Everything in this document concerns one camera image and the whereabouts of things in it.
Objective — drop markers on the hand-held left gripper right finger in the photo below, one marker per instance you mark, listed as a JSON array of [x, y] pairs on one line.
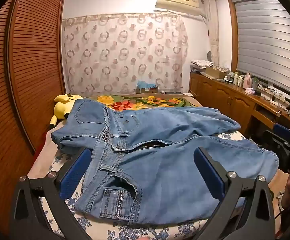
[[208, 172]]

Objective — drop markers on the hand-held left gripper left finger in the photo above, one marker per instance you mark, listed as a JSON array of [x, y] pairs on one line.
[[75, 171]]

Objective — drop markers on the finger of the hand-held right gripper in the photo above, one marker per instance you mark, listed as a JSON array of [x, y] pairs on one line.
[[283, 132]]

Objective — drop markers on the blue denim pants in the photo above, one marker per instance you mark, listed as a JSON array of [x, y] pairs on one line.
[[160, 170]]

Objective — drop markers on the pink tissue box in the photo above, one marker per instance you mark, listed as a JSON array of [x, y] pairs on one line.
[[249, 91]]

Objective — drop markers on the yellow plush toy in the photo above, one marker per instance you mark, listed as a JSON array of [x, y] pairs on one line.
[[62, 107]]

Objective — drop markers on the row of toiletry bottles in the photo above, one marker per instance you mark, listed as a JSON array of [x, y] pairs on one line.
[[238, 80]]

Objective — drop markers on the wooden side cabinet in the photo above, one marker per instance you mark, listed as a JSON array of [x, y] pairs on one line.
[[222, 96]]

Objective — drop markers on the floral blanket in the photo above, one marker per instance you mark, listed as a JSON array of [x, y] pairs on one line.
[[127, 103]]

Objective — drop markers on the brown cardboard box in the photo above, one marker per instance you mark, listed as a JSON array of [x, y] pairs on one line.
[[215, 72]]

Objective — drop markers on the grey window blind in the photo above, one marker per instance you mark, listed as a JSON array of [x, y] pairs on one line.
[[267, 42]]

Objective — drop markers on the cardboard box with blue cloth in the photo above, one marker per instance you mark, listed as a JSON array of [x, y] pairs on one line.
[[146, 86]]

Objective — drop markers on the printer under patterned cloth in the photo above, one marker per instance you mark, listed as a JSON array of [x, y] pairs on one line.
[[200, 63]]

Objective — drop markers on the wooden louvred wardrobe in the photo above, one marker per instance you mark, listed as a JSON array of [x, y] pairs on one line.
[[35, 60]]

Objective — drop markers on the tied cream curtain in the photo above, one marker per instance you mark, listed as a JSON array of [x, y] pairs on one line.
[[213, 30]]

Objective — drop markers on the white air conditioner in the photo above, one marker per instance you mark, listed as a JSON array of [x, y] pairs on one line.
[[177, 3]]

